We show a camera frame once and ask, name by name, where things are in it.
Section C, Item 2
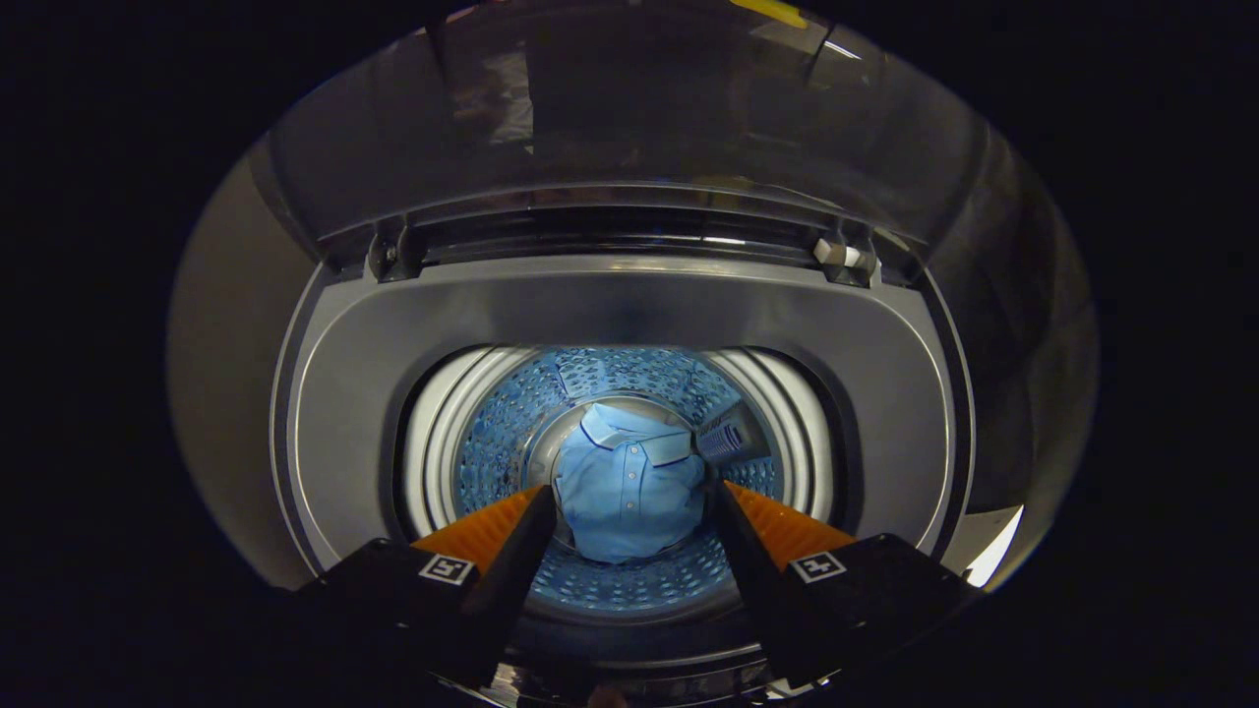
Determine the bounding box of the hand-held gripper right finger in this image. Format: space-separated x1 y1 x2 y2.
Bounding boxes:
708 480 986 689

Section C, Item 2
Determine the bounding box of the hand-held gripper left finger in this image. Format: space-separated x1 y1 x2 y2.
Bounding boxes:
293 484 559 689

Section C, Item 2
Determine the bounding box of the light blue polo shirt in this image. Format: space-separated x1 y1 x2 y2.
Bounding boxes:
553 403 709 563

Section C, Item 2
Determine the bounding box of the grey washing machine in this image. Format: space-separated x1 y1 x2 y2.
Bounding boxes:
270 182 977 705

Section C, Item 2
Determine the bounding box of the dark glass washing machine lid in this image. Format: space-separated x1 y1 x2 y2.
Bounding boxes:
264 0 989 265

